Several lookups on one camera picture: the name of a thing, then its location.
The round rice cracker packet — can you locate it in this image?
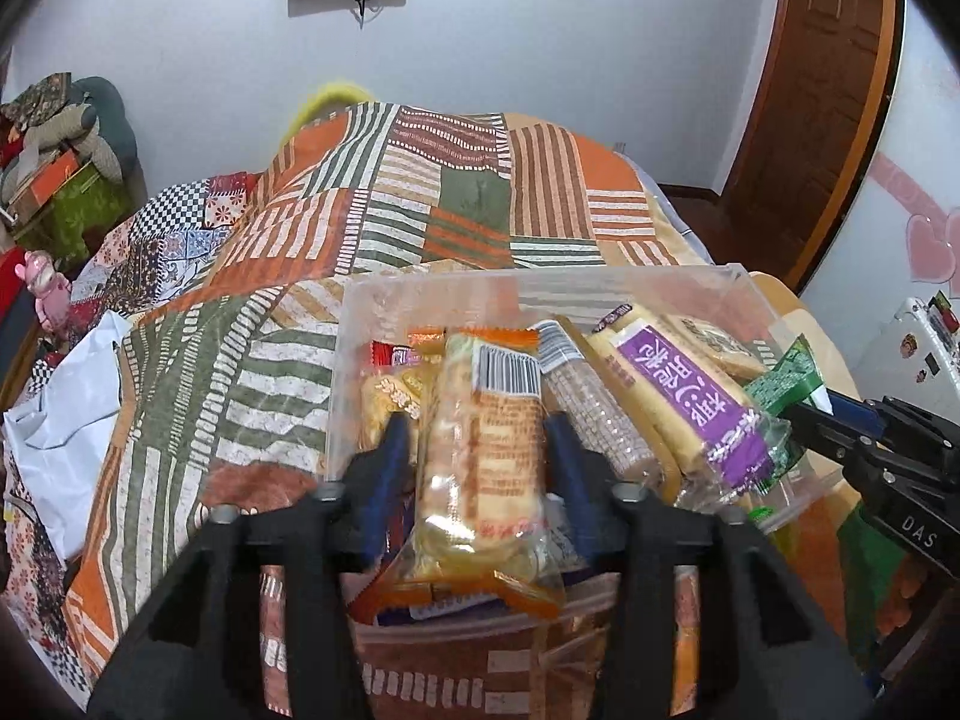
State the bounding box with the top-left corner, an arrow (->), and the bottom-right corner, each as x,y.
351,326 -> 567,627

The green patterned box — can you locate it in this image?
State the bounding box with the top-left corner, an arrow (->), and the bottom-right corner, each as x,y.
30,165 -> 132,263

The yellow snack packet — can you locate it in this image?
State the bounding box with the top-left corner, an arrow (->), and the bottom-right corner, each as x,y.
358,337 -> 432,458

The orange box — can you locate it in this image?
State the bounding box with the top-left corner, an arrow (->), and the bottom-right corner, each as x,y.
7,150 -> 80,218

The beige rolled pillow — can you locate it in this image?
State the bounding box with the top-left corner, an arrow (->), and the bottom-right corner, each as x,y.
26,101 -> 102,158

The purple roll packet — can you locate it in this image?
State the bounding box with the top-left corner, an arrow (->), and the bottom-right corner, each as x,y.
585,302 -> 792,496

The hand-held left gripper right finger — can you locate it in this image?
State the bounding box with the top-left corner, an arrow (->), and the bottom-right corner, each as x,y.
544,411 -> 875,720

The white cloth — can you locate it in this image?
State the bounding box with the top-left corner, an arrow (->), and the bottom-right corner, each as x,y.
4,311 -> 132,563

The wooden door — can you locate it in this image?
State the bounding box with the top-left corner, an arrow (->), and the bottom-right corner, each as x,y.
716,0 -> 905,293

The long gold biscuit packet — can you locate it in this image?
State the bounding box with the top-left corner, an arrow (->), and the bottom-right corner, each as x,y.
536,319 -> 665,485

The green cake packet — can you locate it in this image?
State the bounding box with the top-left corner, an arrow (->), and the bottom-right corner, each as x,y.
664,313 -> 828,421

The checkered floral quilt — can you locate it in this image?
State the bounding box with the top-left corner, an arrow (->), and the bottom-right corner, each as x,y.
0,172 -> 260,691

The floral fabric bundle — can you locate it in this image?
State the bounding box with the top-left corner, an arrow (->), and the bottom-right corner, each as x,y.
0,73 -> 72,125

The yellow plush object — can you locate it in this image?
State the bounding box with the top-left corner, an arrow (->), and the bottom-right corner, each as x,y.
277,79 -> 376,151

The red box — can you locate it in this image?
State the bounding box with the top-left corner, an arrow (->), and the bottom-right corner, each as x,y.
0,247 -> 31,316

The striped patchwork blanket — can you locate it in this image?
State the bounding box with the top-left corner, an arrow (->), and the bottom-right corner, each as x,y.
64,101 -> 871,720

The grey bed sheet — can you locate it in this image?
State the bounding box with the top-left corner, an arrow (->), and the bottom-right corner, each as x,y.
651,180 -> 713,265

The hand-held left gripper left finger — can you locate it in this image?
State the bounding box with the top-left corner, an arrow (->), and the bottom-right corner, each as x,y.
90,412 -> 417,720

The clear plastic container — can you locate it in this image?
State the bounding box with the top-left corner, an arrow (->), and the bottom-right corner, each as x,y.
324,264 -> 845,638

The pink toy figure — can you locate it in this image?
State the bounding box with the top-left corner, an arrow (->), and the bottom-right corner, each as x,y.
22,251 -> 74,331

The white appliance with stickers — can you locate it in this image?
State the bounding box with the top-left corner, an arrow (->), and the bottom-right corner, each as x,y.
855,296 -> 960,406

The pink wall sticker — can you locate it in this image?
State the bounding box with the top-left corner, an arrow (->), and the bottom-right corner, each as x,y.
874,154 -> 960,280

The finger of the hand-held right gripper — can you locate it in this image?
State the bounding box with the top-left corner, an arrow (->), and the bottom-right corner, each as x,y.
787,401 -> 872,470
821,388 -> 883,440

